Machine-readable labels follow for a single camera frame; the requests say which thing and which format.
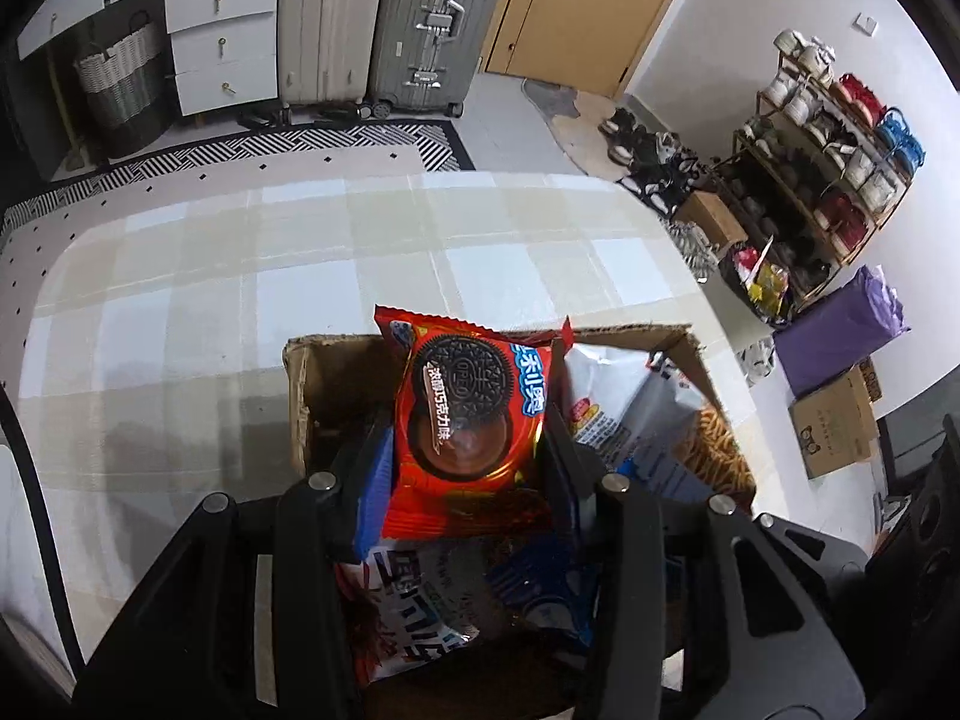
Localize group of sneakers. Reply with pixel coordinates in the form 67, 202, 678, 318
598, 106, 726, 220

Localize beige suitcase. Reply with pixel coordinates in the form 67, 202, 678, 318
277, 0, 392, 122

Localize printed cardboard box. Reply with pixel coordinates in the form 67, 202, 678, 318
790, 366, 884, 482

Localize blue cookie packet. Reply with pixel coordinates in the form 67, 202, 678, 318
480, 531, 602, 655

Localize wooden door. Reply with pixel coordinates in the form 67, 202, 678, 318
478, 0, 707, 100

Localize wooden shoe rack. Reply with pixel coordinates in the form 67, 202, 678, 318
730, 28, 929, 302

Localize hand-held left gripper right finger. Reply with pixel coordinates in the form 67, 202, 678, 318
541, 426, 867, 720

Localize red cookie packet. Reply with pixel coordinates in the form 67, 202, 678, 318
373, 304, 575, 542

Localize white noodle snack packet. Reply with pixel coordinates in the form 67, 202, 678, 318
561, 340, 756, 512
333, 538, 482, 692

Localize purple bag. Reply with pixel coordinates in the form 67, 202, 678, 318
772, 265, 914, 400

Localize grey suitcase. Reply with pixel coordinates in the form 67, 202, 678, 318
367, 0, 512, 121

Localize grey door mat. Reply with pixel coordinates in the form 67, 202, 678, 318
522, 78, 677, 182

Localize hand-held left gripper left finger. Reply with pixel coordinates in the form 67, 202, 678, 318
73, 418, 396, 720

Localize woven laundry basket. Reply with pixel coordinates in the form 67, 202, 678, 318
72, 10, 171, 156

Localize black speaker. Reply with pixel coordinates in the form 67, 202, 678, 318
876, 403, 960, 620

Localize small cardboard box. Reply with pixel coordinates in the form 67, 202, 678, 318
673, 190, 749, 250

